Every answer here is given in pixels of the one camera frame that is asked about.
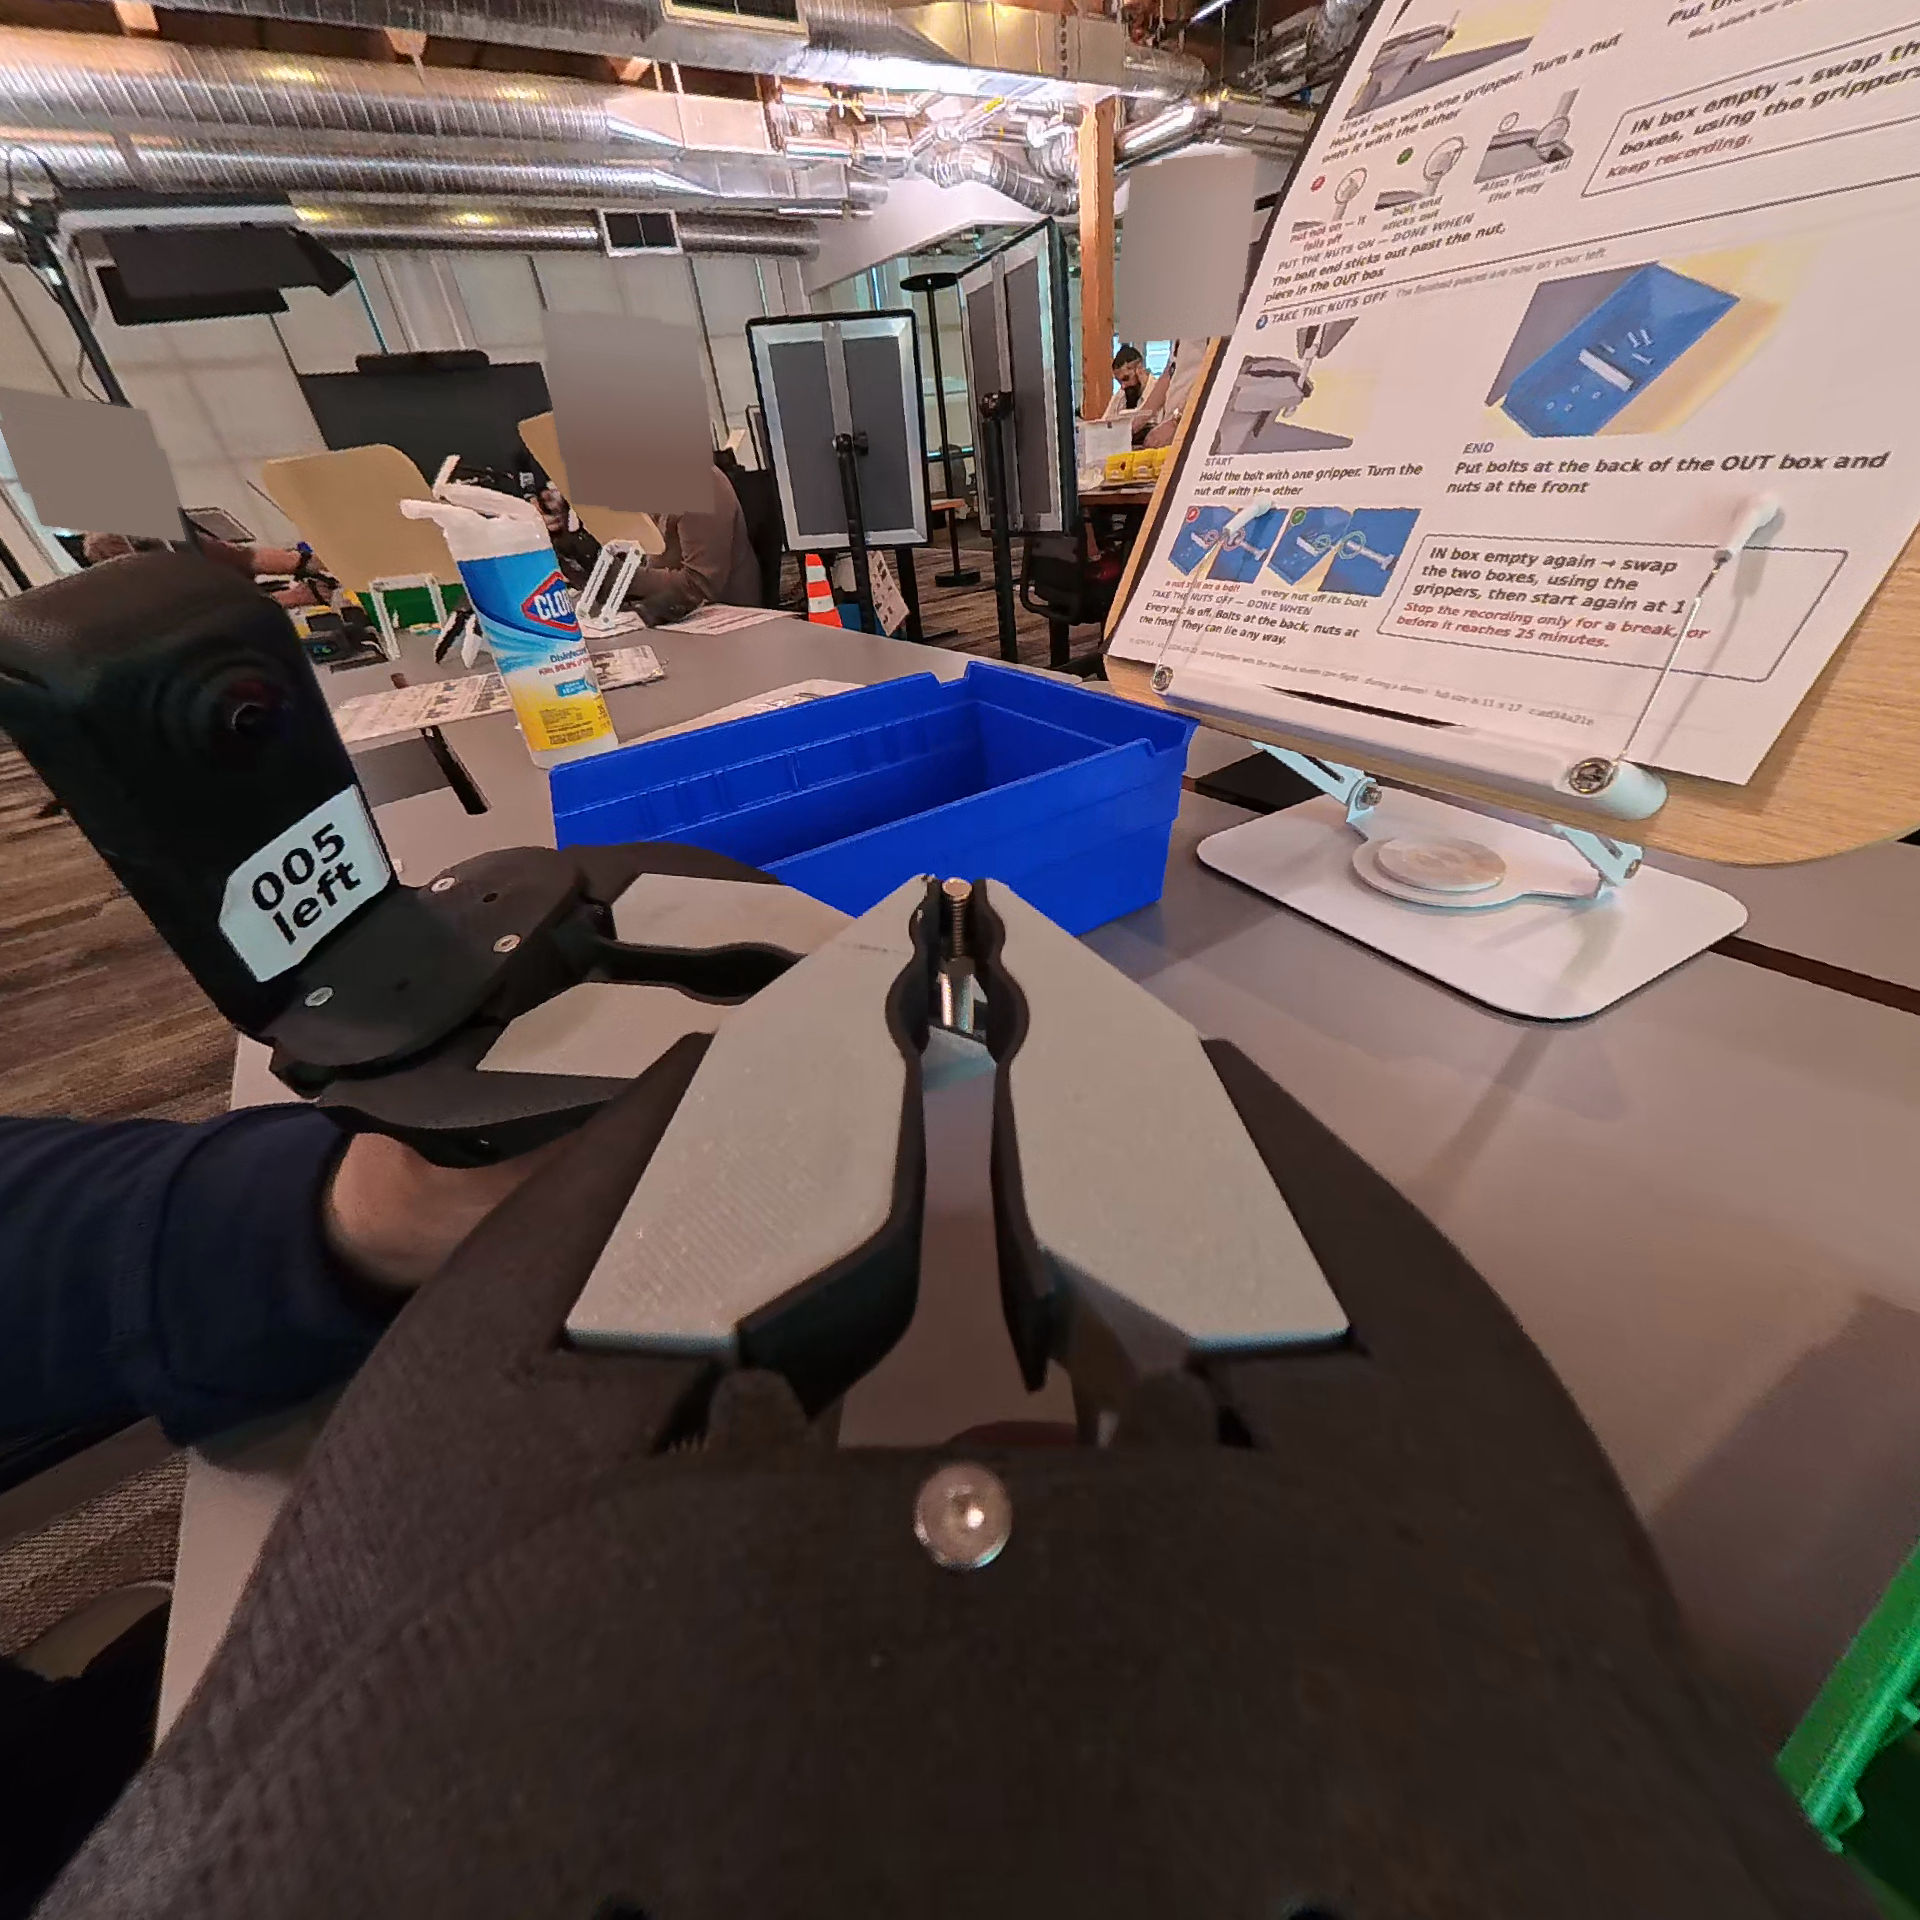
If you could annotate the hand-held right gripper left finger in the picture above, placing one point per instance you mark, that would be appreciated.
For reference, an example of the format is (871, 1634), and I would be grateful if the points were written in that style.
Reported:
(750, 1184)

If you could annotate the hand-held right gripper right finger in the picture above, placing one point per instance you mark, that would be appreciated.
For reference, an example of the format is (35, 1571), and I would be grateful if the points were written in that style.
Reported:
(1185, 1184)

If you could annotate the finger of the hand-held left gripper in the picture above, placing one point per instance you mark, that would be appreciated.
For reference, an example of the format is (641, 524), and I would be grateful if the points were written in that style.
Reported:
(720, 908)
(599, 1036)

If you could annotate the silver hex bolt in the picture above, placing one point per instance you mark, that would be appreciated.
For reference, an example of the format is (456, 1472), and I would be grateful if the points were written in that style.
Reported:
(957, 916)

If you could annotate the silver hex nut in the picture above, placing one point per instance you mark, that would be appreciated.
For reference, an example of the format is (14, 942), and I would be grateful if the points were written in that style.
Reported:
(957, 1003)

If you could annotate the blue plastic bin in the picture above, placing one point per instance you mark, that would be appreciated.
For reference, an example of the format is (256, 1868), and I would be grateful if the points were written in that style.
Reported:
(1049, 811)

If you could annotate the green plastic bin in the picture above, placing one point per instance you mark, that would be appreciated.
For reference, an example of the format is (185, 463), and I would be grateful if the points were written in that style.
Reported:
(1869, 1724)

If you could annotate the person's left forearm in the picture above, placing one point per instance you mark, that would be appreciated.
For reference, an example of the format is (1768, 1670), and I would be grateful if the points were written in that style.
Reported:
(150, 1277)

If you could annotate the person's left hand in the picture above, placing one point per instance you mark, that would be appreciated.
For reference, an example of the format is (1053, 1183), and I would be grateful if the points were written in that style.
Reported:
(405, 1208)

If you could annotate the white paper sheet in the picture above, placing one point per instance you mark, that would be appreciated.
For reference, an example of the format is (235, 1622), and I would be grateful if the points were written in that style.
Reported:
(720, 618)
(781, 698)

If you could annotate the black patterned printed sheet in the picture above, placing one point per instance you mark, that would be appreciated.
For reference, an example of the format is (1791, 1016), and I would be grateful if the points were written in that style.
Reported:
(435, 698)

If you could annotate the printed brochure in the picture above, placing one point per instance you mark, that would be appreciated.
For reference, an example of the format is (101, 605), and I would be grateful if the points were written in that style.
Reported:
(623, 669)

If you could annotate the tan board on white stand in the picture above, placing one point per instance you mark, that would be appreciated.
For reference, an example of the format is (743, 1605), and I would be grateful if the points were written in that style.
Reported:
(359, 517)

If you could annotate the disinfectant wipes canister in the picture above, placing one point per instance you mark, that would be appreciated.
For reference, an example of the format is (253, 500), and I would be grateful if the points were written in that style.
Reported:
(547, 661)

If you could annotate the orange traffic cone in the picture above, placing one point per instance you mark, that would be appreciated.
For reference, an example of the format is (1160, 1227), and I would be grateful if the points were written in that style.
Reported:
(820, 599)

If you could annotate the black display screen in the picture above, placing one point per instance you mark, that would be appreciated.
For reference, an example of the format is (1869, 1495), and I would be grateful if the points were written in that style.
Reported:
(421, 422)

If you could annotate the black studio light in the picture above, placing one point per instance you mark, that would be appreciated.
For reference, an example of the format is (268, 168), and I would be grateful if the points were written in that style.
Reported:
(212, 271)

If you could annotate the black office chair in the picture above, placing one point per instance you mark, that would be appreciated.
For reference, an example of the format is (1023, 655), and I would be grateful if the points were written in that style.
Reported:
(1065, 586)

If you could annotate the white framed grey panel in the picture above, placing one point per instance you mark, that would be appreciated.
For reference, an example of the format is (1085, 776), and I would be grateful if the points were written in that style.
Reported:
(1036, 376)
(809, 436)

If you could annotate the yellow boxes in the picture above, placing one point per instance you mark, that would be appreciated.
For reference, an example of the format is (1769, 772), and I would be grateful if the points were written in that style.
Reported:
(1141, 466)

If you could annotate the small white air vent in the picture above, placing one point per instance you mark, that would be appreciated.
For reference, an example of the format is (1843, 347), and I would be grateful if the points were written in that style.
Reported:
(641, 234)

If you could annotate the wooden display board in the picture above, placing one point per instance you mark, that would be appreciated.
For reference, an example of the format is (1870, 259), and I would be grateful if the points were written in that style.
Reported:
(1845, 722)

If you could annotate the printed instruction sheet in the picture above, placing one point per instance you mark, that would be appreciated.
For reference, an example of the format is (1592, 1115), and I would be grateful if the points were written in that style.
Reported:
(1576, 376)

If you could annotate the white frame stand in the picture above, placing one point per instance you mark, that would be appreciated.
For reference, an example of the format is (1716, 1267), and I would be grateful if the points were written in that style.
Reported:
(592, 592)

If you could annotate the silver ventilation duct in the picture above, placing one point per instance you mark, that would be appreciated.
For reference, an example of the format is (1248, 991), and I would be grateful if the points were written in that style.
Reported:
(961, 38)
(375, 114)

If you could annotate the wooden support post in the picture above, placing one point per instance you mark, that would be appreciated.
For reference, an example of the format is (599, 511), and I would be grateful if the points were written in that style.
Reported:
(1099, 224)

